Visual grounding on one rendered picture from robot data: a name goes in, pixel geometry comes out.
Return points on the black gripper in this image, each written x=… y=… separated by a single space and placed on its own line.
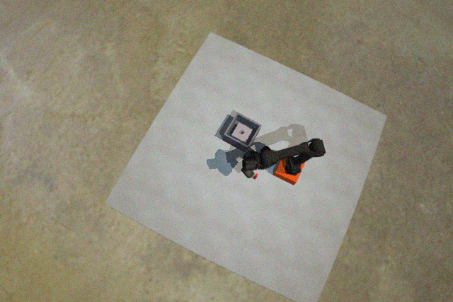
x=249 y=174

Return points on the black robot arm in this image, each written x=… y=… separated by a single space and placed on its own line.
x=253 y=161

